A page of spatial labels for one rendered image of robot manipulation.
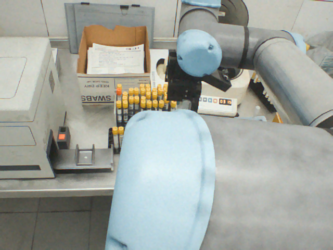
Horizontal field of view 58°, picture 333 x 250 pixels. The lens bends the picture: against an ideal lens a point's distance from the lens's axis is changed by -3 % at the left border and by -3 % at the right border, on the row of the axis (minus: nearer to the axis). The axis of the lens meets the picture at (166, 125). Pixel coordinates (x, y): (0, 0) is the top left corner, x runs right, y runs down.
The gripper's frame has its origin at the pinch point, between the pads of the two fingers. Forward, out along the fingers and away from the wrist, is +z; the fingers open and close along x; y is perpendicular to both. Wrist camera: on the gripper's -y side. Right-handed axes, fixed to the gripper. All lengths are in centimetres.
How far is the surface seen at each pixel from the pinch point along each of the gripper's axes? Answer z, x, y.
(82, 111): 19.0, -18.7, 32.9
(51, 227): 107, -12, 61
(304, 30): 8, -58, -60
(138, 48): 12.0, -46.3, 13.4
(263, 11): -1, -57, -38
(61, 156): 15.1, 3.1, 36.1
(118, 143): 16.7, -2.9, 19.6
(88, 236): 107, -7, 40
